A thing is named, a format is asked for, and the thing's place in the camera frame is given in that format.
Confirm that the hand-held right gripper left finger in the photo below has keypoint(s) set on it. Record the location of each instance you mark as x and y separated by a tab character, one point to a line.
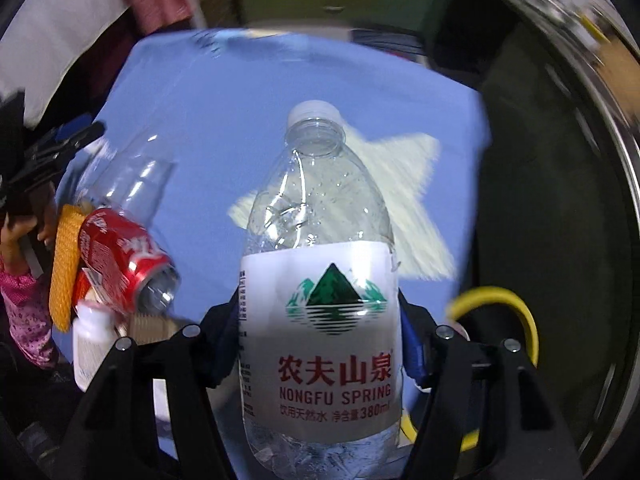
210	342

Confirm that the small white plastic bottle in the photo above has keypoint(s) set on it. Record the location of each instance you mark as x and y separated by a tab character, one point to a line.
92	347

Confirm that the yellow sponge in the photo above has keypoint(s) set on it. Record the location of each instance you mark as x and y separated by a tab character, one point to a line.
65	260

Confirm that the person's left hand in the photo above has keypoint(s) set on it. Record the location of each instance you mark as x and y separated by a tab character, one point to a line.
37	220

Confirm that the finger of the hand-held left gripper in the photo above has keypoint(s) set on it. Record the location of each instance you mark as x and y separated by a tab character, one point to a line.
70	137
40	175

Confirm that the white label clear water bottle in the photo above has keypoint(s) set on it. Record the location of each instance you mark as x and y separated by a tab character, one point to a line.
320	260

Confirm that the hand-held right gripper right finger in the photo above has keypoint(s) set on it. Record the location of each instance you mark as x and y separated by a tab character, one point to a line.
413	355

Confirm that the blue star-print tablecloth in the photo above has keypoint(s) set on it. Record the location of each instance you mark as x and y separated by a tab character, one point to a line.
225	110

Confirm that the person's left forearm pink sleeve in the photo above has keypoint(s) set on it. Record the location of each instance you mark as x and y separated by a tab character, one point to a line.
25	310

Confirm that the brown cardboard piece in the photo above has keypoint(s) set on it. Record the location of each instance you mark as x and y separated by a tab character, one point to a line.
150	329

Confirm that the red soda can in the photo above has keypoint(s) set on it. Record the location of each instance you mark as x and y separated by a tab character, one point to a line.
120	255

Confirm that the clear unlabelled plastic bottle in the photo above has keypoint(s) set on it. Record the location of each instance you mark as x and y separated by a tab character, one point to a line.
131	175

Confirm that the white cloth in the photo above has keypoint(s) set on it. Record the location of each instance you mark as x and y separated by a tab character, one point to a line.
65	45

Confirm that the yellow rim bin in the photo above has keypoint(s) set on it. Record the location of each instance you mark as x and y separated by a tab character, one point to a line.
525	320

